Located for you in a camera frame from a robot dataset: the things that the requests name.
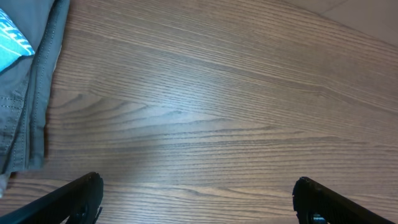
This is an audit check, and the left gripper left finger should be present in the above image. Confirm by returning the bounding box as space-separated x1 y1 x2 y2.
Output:
1 172 104 224

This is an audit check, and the grey folded garment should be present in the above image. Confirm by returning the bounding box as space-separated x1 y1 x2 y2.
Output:
0 0 71 175

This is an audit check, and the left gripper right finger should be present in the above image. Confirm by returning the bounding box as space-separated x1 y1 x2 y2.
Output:
292 177 394 224

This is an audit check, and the light blue folded garment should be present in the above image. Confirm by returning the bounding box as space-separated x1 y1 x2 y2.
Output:
1 9 35 71

